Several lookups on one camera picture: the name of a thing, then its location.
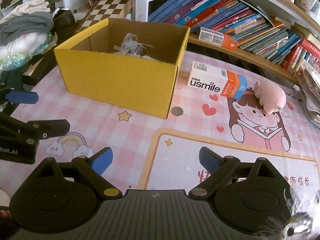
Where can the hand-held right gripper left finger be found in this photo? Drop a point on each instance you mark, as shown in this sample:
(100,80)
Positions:
(101,162)

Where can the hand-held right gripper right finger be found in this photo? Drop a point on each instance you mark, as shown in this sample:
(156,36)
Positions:
(211,161)

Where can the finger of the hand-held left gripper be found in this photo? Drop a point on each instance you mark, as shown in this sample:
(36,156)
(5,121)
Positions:
(45,128)
(22,98)

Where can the yellow cardboard box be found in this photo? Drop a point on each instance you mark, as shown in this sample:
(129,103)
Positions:
(112,80)

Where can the pink checked cartoon mat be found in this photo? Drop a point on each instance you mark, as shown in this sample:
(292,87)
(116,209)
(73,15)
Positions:
(112,135)

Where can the iridescent plastic bag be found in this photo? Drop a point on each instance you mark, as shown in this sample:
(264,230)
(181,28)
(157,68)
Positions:
(17,52)

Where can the grey round disc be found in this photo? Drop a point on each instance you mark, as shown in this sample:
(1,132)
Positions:
(176,111)

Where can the grey folded garment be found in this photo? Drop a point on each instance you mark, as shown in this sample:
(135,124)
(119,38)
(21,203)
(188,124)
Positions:
(25,28)

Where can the white orange toothpaste box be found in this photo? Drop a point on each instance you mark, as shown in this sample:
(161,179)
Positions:
(207,80)
(215,37)

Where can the black bag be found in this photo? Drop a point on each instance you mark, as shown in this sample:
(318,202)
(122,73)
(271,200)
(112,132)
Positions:
(63,22)

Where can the pink pig plush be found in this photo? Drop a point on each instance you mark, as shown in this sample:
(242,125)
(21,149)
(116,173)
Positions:
(271,97)

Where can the white cloth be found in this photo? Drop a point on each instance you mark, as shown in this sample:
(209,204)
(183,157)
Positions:
(30,7)

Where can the fluffy silver ornament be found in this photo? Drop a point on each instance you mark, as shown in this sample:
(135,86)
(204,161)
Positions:
(301,226)

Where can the stack of loose papers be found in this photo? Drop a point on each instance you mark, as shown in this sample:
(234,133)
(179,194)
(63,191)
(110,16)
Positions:
(311,92)

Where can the brown white chessboard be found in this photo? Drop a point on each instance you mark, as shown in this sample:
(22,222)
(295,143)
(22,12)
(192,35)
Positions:
(107,7)

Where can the row of colourful books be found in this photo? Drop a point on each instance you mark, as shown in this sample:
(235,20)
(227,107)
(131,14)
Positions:
(225,12)

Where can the white bookshelf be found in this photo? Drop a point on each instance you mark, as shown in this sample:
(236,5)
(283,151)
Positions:
(142,5)

